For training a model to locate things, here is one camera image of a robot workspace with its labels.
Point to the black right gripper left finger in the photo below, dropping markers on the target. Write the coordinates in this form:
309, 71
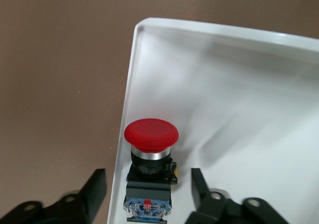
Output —
74, 206

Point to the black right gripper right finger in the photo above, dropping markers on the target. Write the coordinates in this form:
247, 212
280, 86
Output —
214, 209

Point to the red mushroom push button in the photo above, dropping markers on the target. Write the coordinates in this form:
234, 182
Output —
152, 132

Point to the white plastic drawer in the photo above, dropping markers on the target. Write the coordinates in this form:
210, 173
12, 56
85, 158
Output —
224, 97

